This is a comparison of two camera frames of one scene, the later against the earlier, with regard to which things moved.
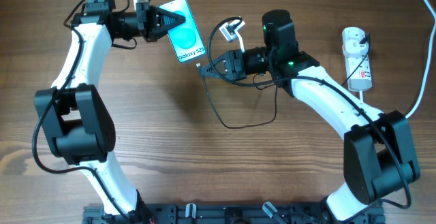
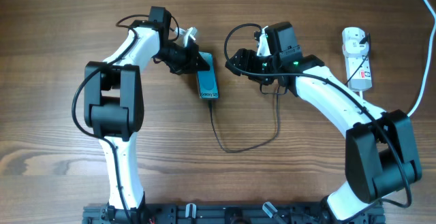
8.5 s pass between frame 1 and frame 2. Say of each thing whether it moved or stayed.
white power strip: stayed
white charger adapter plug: stayed
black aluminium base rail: stayed
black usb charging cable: moved
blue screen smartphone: moved
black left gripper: moved
